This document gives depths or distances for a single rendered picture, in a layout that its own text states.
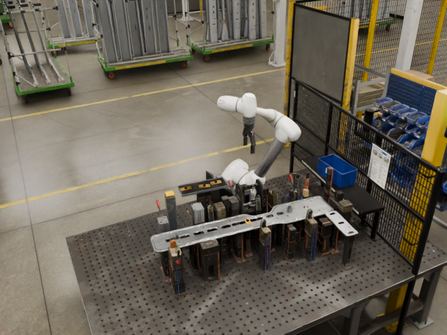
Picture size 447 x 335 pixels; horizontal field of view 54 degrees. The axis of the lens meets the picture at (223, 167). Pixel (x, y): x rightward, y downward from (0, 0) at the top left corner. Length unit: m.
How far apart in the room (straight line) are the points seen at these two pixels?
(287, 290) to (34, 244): 2.88
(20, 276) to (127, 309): 1.83
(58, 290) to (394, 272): 2.89
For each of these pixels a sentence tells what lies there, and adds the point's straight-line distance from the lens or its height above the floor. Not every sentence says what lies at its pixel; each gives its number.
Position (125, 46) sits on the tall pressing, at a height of 0.59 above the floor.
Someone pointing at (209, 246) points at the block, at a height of 1.03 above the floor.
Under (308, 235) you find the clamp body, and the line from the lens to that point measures 3.27.
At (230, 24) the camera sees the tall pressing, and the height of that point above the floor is 0.63.
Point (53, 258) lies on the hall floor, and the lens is 4.81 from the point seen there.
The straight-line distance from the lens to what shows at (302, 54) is 5.74.
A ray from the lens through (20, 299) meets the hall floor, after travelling 4.50.
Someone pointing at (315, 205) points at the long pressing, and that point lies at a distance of 3.47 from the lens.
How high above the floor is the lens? 2.96
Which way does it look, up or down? 30 degrees down
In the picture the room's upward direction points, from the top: 1 degrees counter-clockwise
